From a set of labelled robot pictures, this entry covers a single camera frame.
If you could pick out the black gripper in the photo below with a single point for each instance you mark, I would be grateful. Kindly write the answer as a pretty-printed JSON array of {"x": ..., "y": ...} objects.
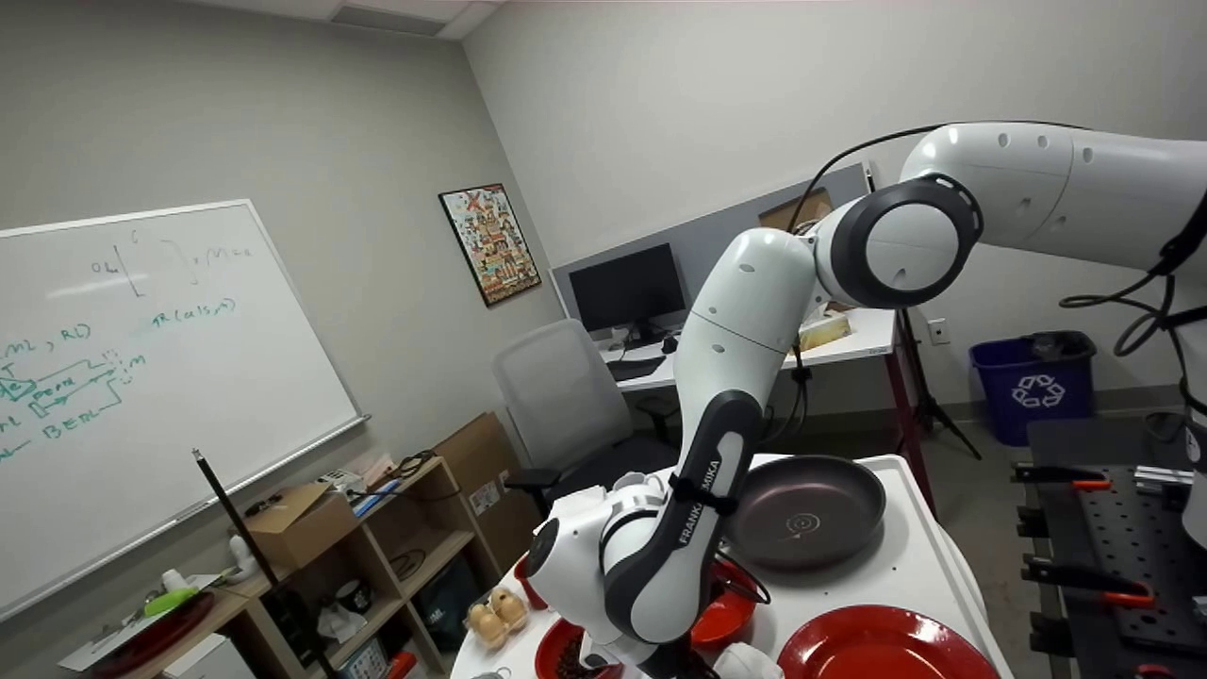
[{"x": 666, "y": 660}]

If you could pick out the white towel with red print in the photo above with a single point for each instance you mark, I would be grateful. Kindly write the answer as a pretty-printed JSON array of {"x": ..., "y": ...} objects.
[{"x": 747, "y": 660}]

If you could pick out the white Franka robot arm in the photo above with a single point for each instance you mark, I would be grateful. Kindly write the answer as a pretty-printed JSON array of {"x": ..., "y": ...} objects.
[{"x": 739, "y": 326}]

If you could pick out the black frying pan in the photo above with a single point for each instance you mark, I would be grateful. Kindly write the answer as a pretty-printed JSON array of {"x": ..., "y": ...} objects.
[{"x": 813, "y": 516}]

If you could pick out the red bowl with beans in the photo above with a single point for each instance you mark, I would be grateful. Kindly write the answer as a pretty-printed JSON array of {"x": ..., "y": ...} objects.
[{"x": 559, "y": 653}]

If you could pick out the beige bread rolls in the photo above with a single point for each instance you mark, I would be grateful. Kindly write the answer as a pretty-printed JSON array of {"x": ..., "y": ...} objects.
[{"x": 497, "y": 616}]

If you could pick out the red plate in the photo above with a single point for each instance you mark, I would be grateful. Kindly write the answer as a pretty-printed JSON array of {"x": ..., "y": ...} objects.
[{"x": 889, "y": 645}]

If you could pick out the wooden shelf unit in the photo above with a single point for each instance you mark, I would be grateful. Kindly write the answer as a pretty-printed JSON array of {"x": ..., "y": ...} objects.
[{"x": 400, "y": 553}]

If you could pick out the grey office chair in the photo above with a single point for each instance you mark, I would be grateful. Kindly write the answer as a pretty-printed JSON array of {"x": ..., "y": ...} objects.
[{"x": 553, "y": 390}]

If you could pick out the light wooden block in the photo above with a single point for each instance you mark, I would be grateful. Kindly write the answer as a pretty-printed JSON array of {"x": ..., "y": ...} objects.
[{"x": 826, "y": 335}]

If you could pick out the black tripod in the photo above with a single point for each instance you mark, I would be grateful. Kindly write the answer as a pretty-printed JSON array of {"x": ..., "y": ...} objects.
[{"x": 925, "y": 390}]

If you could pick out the black computer monitor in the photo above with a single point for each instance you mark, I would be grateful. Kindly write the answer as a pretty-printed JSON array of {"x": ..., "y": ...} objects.
[{"x": 629, "y": 288}]

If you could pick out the white office desk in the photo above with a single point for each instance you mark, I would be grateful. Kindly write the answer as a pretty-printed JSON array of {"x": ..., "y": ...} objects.
[{"x": 869, "y": 331}]

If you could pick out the small cardboard box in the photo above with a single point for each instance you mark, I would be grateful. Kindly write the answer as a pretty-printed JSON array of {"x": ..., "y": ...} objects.
[{"x": 300, "y": 526}]

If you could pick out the grey desk partition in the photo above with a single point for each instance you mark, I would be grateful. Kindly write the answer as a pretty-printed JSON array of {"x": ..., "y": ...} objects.
[{"x": 718, "y": 248}]

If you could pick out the small white bottle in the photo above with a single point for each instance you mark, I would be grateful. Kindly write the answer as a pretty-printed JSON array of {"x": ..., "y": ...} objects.
[{"x": 244, "y": 557}]

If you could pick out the black pole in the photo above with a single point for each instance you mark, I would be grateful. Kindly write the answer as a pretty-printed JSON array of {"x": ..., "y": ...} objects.
[{"x": 245, "y": 541}]

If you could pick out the framed colourful poster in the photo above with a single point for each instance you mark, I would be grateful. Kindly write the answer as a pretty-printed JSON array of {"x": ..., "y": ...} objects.
[{"x": 493, "y": 248}]

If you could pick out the blue recycling bin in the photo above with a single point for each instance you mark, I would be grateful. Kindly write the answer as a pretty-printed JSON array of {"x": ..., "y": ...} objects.
[{"x": 1035, "y": 390}]

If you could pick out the black perforated workbench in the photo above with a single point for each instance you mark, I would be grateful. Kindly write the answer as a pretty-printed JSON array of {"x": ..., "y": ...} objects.
[{"x": 1118, "y": 553}]

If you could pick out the green object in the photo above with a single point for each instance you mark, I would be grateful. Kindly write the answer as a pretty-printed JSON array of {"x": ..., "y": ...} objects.
[{"x": 172, "y": 602}]

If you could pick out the whiteboard with green writing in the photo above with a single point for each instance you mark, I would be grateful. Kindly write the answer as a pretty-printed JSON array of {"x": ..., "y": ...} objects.
[{"x": 153, "y": 379}]

